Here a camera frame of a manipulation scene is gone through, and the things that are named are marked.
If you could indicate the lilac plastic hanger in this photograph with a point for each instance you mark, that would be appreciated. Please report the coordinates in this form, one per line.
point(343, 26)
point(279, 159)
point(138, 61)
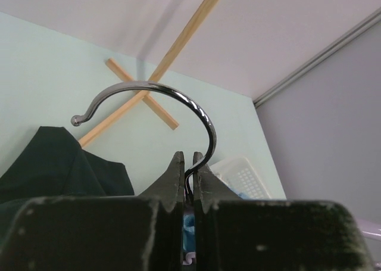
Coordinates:
point(186, 194)

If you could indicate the dark navy shorts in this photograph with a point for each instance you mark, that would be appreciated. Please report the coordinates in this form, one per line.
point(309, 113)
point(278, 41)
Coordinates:
point(53, 164)

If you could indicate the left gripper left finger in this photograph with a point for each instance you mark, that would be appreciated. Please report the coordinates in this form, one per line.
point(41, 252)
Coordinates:
point(102, 233)

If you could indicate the white plastic laundry basket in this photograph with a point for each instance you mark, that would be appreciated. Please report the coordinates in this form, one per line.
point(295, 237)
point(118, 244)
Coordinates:
point(238, 175)

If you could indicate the light blue mesh shorts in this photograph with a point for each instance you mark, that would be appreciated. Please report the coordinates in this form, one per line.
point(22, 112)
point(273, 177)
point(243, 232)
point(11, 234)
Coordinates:
point(189, 229)

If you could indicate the wooden clothes rack frame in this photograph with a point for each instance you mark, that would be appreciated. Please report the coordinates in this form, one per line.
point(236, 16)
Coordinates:
point(193, 24)

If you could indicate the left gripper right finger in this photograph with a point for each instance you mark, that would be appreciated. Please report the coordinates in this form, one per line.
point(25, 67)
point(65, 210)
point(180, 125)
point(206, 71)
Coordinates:
point(237, 234)

